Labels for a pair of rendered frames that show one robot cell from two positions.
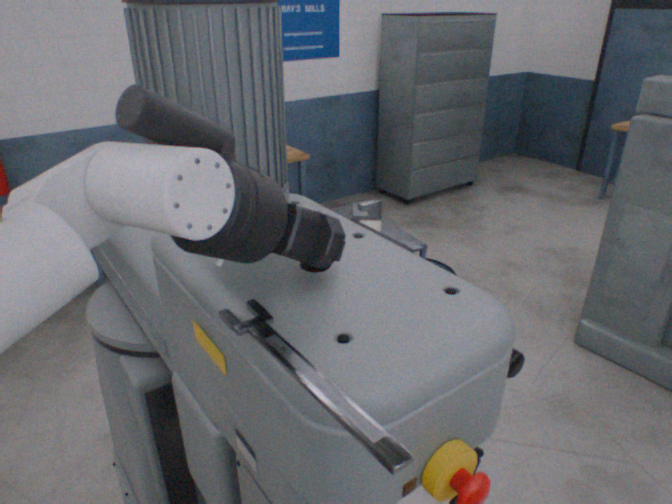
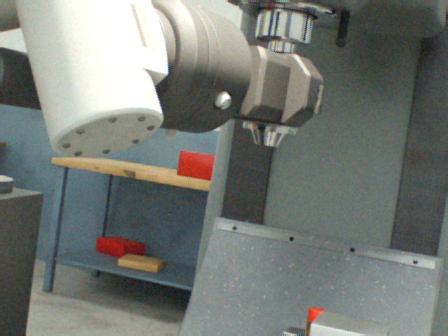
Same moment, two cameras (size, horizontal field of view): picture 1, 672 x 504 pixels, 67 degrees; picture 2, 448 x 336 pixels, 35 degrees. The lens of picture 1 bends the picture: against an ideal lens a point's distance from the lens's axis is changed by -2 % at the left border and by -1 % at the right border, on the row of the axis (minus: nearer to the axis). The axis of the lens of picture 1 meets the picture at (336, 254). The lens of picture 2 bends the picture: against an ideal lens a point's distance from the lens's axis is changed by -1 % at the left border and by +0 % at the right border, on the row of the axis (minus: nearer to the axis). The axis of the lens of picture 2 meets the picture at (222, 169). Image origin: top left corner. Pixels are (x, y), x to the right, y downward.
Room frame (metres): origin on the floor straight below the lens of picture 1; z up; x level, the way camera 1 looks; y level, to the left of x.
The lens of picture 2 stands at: (0.15, -0.45, 1.20)
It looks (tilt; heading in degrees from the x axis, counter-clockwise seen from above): 3 degrees down; 54
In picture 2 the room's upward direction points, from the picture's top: 8 degrees clockwise
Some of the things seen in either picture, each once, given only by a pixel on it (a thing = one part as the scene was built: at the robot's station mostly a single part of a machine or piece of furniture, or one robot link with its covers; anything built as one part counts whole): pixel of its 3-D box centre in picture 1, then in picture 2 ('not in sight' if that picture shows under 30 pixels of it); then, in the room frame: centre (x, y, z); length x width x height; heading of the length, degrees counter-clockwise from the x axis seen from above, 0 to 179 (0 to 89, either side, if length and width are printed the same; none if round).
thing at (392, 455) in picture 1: (303, 371); not in sight; (0.34, 0.03, 1.89); 0.24 x 0.04 x 0.01; 37
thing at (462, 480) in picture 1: (468, 486); not in sight; (0.33, -0.13, 1.76); 0.04 x 0.03 x 0.04; 126
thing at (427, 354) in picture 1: (309, 315); not in sight; (0.55, 0.03, 1.81); 0.47 x 0.26 x 0.16; 36
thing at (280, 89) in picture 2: not in sight; (214, 80); (0.45, -0.01, 1.23); 0.13 x 0.12 x 0.10; 110
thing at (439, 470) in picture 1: (449, 470); not in sight; (0.35, -0.11, 1.76); 0.06 x 0.02 x 0.06; 126
